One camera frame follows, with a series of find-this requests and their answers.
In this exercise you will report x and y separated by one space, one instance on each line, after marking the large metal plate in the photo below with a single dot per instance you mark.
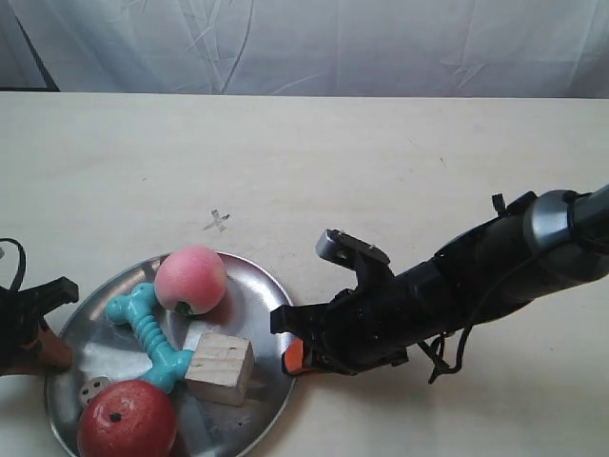
101 349

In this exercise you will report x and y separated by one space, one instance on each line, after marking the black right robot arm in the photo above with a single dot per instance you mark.
534 246

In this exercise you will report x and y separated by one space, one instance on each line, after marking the pink toy peach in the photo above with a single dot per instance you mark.
191 281

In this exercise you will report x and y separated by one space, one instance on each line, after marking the wooden block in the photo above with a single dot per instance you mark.
220 369

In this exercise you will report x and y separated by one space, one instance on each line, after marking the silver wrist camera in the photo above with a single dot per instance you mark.
339 248

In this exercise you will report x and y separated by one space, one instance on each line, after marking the teal rubber bone toy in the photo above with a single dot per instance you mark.
168 365

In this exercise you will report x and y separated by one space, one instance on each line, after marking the red toy apple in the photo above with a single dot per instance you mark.
129 418

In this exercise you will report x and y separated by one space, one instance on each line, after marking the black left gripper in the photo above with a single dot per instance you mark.
28 345

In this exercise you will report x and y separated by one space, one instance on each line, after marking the small grey dice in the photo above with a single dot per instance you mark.
91 388

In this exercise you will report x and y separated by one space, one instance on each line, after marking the white backdrop curtain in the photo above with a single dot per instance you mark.
325 48

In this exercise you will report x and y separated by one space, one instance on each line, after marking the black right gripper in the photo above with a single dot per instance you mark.
432 305

